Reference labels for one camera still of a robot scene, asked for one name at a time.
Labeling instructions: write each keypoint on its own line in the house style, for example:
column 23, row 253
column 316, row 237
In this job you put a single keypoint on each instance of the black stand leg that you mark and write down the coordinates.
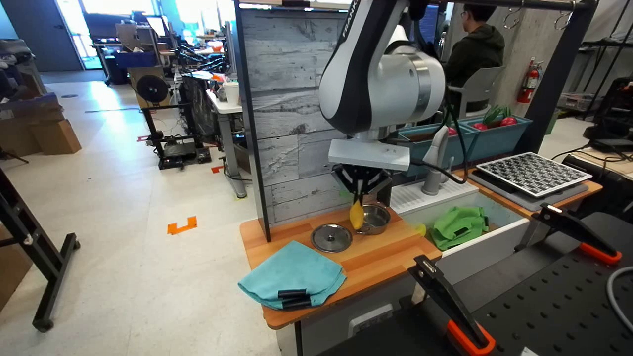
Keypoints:
column 31, row 235

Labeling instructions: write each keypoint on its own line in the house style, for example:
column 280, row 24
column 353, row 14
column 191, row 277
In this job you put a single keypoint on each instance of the orange floor marker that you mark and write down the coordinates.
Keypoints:
column 181, row 227

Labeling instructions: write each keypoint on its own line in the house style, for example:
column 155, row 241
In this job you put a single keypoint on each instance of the grey chair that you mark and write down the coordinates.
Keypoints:
column 478, row 91

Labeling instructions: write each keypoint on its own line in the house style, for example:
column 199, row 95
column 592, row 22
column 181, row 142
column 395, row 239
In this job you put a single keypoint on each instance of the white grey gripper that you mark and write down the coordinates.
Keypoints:
column 363, row 164

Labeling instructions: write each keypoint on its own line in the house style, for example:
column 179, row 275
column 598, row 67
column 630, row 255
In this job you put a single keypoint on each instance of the marble pattern back panel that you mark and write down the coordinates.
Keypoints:
column 284, row 51

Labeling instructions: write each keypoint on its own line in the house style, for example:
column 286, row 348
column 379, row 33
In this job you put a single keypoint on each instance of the small silver pot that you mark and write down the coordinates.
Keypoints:
column 377, row 217

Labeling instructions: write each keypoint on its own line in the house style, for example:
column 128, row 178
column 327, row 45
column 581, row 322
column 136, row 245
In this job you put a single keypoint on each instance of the red fire extinguisher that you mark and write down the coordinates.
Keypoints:
column 529, row 83

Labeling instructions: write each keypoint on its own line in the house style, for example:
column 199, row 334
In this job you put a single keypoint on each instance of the grey toy faucet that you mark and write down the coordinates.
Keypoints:
column 436, row 156

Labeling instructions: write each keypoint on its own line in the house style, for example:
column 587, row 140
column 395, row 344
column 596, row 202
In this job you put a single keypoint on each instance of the black orange clamp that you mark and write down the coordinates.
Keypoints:
column 589, row 241
column 466, row 334

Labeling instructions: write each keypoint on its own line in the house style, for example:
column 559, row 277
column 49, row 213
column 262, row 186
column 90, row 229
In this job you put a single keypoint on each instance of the left blue storage bin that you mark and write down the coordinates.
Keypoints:
column 418, row 138

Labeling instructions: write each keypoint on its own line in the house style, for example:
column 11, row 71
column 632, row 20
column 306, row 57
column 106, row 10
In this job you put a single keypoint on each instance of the white toy sink basin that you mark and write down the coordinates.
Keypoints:
column 466, row 259

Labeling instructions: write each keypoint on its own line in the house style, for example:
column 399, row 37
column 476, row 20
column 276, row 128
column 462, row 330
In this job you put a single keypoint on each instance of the right blue storage bin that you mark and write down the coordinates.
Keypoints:
column 490, row 142

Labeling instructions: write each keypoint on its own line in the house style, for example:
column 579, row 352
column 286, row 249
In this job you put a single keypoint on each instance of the near black orange clamp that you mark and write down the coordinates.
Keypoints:
column 466, row 334

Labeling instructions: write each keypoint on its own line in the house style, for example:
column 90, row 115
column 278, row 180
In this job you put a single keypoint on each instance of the cardboard boxes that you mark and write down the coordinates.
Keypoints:
column 37, row 126

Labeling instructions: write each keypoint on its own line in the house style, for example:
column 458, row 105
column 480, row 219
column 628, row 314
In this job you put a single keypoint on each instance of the yellow carrot plush toy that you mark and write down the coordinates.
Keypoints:
column 357, row 213

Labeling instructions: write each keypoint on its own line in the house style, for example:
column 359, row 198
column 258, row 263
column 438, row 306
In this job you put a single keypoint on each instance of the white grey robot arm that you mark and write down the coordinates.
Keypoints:
column 373, row 81

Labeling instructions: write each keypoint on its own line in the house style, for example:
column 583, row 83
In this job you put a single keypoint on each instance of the far black orange clamp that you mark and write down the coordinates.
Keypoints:
column 589, row 241

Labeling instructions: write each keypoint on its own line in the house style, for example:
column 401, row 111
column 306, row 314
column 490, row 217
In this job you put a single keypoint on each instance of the seated person in black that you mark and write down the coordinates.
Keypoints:
column 484, row 45

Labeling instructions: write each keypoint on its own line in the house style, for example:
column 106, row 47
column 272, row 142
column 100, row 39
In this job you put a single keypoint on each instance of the blue storage bin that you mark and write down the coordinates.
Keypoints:
column 418, row 138
column 490, row 142

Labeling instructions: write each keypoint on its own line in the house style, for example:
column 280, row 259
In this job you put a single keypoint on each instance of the silver pot lid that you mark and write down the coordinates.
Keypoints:
column 331, row 237

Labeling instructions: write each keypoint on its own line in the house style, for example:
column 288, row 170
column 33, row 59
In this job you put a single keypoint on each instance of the teal folded cloth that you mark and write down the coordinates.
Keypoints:
column 294, row 277

